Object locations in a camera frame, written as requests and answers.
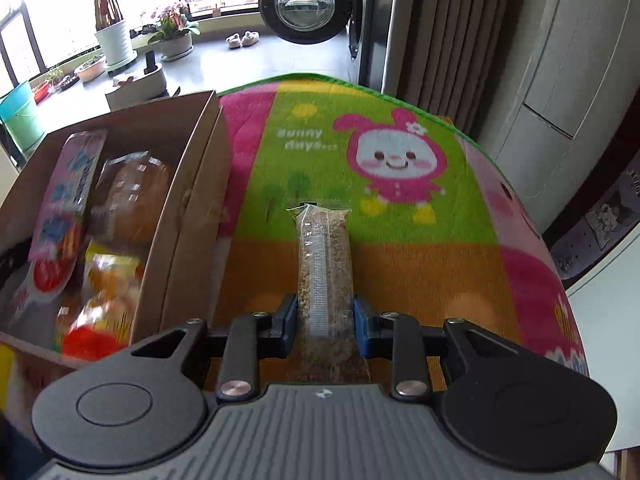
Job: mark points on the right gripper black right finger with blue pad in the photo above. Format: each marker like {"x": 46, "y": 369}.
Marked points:
{"x": 396, "y": 338}

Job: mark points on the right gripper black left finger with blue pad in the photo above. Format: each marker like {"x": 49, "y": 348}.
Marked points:
{"x": 251, "y": 338}

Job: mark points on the clear grain snack bar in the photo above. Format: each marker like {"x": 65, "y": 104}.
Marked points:
{"x": 325, "y": 349}

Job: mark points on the red yellow snack bag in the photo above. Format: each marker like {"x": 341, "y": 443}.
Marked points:
{"x": 97, "y": 321}

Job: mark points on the pink blue snack packet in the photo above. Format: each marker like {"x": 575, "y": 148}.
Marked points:
{"x": 58, "y": 231}

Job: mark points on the colourful cartoon play mat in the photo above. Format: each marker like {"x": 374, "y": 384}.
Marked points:
{"x": 435, "y": 230}

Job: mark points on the clear wrapped bread pack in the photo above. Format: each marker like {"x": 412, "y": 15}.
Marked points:
{"x": 128, "y": 199}

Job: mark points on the brown cardboard box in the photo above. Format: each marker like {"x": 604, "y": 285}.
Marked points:
{"x": 189, "y": 134}

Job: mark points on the white slippers pair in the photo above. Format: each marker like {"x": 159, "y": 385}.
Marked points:
{"x": 248, "y": 39}

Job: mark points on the pink flower pot plant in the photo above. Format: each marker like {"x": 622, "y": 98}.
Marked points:
{"x": 173, "y": 31}

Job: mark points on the low bowl planter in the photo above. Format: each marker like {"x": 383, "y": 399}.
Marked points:
{"x": 91, "y": 69}

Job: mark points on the teal plastic bucket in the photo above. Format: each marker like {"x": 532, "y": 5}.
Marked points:
{"x": 19, "y": 114}

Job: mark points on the grey curtain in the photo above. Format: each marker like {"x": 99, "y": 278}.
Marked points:
{"x": 439, "y": 54}

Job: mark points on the white air conditioner cabinet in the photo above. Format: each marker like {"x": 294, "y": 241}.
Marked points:
{"x": 562, "y": 78}

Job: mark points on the round washing machine door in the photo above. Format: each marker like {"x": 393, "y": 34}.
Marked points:
{"x": 306, "y": 21}

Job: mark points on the tall plant white pot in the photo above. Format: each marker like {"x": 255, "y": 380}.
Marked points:
{"x": 113, "y": 35}

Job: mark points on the black washing machine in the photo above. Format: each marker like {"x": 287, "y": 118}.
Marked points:
{"x": 367, "y": 32}

